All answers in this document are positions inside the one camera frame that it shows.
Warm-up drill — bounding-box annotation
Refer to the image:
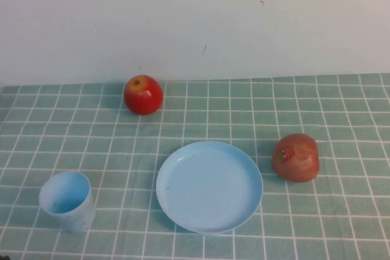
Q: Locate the light blue plastic cup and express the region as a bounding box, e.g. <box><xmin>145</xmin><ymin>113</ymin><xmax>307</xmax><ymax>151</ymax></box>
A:
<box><xmin>38</xmin><ymin>171</ymin><xmax>96</xmax><ymax>233</ymax></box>

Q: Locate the light blue plastic plate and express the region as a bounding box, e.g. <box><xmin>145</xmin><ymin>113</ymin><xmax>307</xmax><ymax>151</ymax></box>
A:
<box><xmin>155</xmin><ymin>140</ymin><xmax>264</xmax><ymax>236</ymax></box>

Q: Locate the shiny red apple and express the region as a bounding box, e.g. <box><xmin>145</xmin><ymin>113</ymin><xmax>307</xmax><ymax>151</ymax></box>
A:
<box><xmin>123</xmin><ymin>74</ymin><xmax>164</xmax><ymax>116</ymax></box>

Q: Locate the pale red apple with sticker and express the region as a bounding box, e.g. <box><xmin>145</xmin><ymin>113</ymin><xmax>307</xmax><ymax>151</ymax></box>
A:
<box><xmin>271</xmin><ymin>133</ymin><xmax>321</xmax><ymax>183</ymax></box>

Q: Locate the green white checked tablecloth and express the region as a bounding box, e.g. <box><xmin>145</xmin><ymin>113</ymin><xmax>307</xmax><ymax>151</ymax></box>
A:
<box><xmin>0</xmin><ymin>72</ymin><xmax>390</xmax><ymax>260</ymax></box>

